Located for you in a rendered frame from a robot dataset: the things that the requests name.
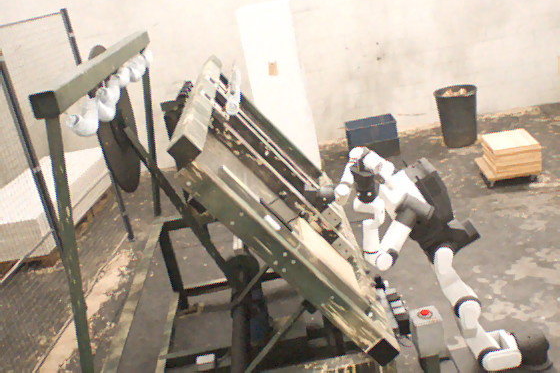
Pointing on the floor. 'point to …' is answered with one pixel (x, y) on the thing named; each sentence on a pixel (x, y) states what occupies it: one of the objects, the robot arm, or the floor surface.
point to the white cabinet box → (278, 71)
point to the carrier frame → (240, 359)
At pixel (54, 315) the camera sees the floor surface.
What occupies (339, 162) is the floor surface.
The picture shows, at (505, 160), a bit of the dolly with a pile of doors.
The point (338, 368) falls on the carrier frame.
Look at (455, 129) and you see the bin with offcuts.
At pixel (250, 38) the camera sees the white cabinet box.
